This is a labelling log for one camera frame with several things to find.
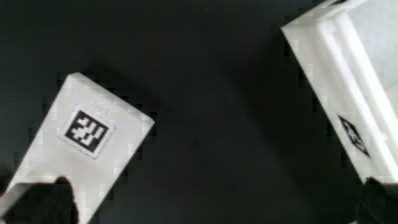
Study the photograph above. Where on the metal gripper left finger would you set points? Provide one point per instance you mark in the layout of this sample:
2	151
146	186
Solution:
45	206

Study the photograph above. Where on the white cabinet body box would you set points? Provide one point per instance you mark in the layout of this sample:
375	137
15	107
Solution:
343	40

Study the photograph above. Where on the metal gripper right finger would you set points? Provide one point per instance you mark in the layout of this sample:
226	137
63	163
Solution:
377	207

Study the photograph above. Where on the white door panel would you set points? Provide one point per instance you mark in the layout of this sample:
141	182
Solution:
88	139

